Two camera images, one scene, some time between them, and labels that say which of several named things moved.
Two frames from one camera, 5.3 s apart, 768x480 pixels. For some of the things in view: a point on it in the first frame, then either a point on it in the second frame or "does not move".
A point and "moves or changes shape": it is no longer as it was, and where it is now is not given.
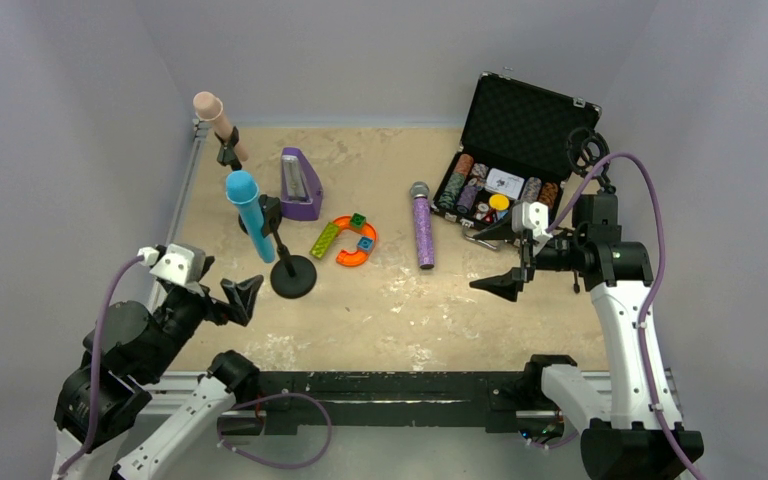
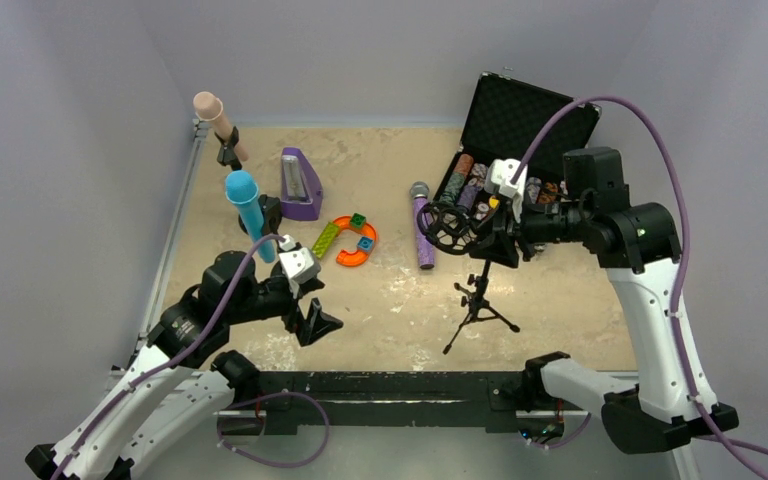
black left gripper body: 210,302 → 302,303
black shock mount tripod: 595,215 moves or changes shape
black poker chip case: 519,145 does not move
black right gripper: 527,258 → 502,232
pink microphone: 209,108 does not move
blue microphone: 241,188 does not move
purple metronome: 301,192 does not move
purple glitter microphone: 420,192 does not move
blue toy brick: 365,244 does not move
